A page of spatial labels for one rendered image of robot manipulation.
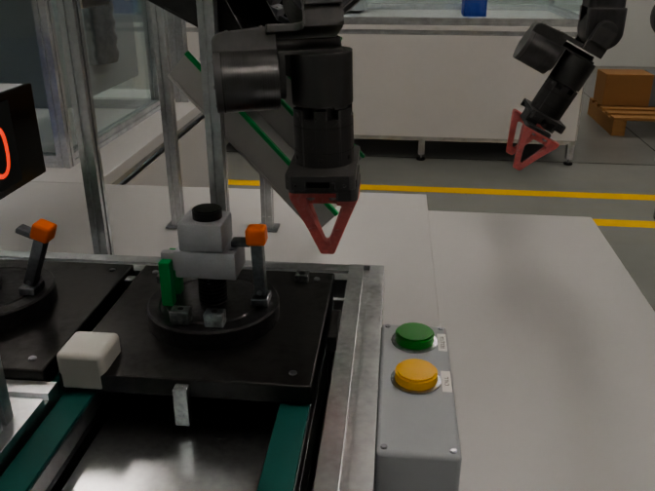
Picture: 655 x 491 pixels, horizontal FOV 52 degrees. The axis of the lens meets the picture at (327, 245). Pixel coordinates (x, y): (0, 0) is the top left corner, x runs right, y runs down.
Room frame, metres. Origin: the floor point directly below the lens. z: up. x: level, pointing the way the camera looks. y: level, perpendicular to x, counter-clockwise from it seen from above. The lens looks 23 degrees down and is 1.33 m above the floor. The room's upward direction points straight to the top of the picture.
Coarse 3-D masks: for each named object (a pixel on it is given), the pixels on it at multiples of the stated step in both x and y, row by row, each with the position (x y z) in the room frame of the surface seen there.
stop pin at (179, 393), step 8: (176, 384) 0.52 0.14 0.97; (184, 384) 0.52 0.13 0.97; (176, 392) 0.51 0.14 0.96; (184, 392) 0.51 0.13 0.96; (176, 400) 0.51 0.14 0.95; (184, 400) 0.51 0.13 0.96; (176, 408) 0.51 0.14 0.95; (184, 408) 0.51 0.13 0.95; (176, 416) 0.51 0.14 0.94; (184, 416) 0.51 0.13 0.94; (192, 416) 0.52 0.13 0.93; (176, 424) 0.51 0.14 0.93; (184, 424) 0.51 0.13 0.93
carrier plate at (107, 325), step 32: (128, 288) 0.71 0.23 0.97; (288, 288) 0.71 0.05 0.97; (320, 288) 0.71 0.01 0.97; (128, 320) 0.64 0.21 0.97; (288, 320) 0.64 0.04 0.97; (320, 320) 0.64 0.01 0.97; (128, 352) 0.57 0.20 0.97; (160, 352) 0.57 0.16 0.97; (192, 352) 0.57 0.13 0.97; (224, 352) 0.57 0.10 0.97; (256, 352) 0.57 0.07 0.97; (288, 352) 0.57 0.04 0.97; (320, 352) 0.58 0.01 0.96; (128, 384) 0.53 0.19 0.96; (160, 384) 0.53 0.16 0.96; (192, 384) 0.52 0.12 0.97; (224, 384) 0.52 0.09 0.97; (256, 384) 0.52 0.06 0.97; (288, 384) 0.52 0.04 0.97
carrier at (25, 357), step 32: (0, 288) 0.67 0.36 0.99; (32, 288) 0.65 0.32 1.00; (64, 288) 0.71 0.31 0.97; (96, 288) 0.71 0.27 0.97; (0, 320) 0.61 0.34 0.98; (32, 320) 0.63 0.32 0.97; (64, 320) 0.64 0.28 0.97; (96, 320) 0.66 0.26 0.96; (0, 352) 0.57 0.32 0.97; (32, 352) 0.57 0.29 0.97
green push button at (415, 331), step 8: (400, 328) 0.61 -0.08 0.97; (408, 328) 0.61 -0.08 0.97; (416, 328) 0.61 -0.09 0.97; (424, 328) 0.61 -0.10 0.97; (400, 336) 0.60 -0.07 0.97; (408, 336) 0.60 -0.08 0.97; (416, 336) 0.60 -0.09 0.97; (424, 336) 0.60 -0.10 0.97; (432, 336) 0.60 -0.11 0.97; (400, 344) 0.60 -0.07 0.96; (408, 344) 0.59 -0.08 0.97; (416, 344) 0.59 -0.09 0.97; (424, 344) 0.59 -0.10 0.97; (432, 344) 0.60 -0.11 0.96
